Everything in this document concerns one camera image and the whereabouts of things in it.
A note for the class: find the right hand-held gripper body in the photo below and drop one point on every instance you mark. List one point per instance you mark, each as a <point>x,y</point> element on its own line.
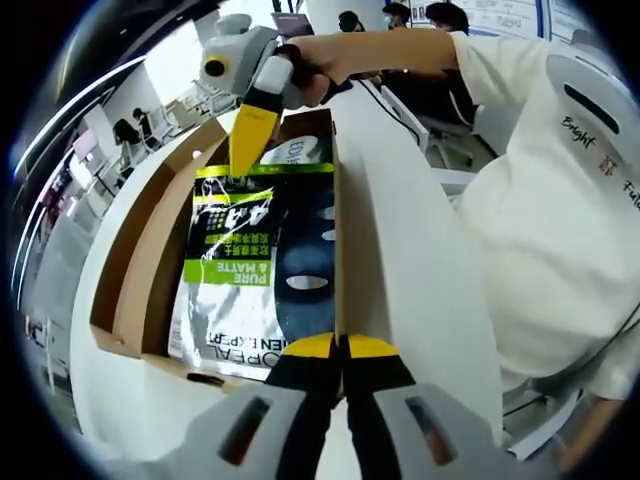
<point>240,55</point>

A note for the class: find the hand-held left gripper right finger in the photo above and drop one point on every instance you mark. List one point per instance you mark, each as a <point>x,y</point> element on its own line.
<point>395,430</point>

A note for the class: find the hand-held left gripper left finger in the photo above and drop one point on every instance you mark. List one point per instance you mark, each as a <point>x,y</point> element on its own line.
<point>280,430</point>

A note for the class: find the blue wet wipes pack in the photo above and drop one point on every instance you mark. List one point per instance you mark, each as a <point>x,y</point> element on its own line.
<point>300,150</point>

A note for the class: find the black green mask packet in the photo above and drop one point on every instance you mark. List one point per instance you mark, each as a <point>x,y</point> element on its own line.
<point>230,300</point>

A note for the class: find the brown cardboard shoe box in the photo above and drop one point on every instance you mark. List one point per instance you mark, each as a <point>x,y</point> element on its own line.
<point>150,250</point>

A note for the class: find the person's right hand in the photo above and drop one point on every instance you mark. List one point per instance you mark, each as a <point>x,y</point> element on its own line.
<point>320,65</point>

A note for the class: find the person in white shirt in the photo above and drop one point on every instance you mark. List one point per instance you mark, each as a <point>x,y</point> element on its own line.
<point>540,250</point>

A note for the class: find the white grey chest device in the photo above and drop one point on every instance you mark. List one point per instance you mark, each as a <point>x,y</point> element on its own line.
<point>560,70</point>

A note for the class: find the blue wall poster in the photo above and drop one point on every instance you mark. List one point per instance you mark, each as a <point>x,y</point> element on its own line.
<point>500,20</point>

